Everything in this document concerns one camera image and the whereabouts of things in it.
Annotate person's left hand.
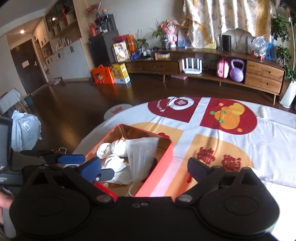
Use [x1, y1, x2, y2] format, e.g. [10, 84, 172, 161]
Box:
[0, 191, 14, 225]

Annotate white rolled socks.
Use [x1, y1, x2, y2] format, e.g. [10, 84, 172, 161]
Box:
[96, 139, 132, 185]

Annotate white plastic bag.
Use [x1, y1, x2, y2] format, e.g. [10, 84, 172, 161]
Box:
[11, 110, 42, 152]

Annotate red metal tin box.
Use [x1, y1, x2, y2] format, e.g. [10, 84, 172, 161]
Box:
[76, 123, 182, 197]

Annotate printed white red tablecloth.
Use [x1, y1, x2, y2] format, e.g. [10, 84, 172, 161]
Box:
[75, 96, 295, 240]

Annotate white gauze cloth bag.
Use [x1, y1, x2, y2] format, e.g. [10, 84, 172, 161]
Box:
[125, 137, 159, 183]

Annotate brown entrance door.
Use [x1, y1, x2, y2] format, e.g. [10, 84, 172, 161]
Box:
[11, 40, 46, 94]

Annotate orange gift box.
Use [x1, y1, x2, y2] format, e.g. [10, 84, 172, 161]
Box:
[91, 65, 115, 85]

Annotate yellow carton box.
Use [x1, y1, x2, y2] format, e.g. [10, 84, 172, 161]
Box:
[111, 63, 130, 84]

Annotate white wifi router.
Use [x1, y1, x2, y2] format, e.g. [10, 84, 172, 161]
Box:
[182, 58, 203, 75]

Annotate purple kettlebell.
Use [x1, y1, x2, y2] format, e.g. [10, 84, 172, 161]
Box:
[229, 59, 245, 82]

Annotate pink toy suitcase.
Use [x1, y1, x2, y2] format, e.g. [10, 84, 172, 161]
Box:
[216, 59, 230, 79]

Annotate white plant pot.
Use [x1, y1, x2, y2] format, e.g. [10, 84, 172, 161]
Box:
[280, 81, 296, 108]

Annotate long wooden tv cabinet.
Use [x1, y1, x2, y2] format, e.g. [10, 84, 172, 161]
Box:
[125, 48, 285, 102]

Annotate cereal box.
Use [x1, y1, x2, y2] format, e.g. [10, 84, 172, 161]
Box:
[113, 41, 130, 62]

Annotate black cabinet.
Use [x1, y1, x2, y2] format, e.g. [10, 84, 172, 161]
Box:
[89, 30, 119, 67]

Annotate red thermos bottle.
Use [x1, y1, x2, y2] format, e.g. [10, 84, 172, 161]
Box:
[88, 23, 97, 37]

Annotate black speaker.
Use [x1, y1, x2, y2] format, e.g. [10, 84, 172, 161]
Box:
[221, 35, 232, 52]

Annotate clear plastic bag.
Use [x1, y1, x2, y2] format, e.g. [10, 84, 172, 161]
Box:
[251, 35, 268, 58]

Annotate small potted plant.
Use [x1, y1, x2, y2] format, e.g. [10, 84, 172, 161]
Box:
[152, 20, 170, 49]

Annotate floral yellow curtain cloth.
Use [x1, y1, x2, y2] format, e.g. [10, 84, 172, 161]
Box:
[183, 0, 277, 48]

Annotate green potted tree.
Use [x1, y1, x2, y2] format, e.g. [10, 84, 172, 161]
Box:
[271, 5, 295, 82]

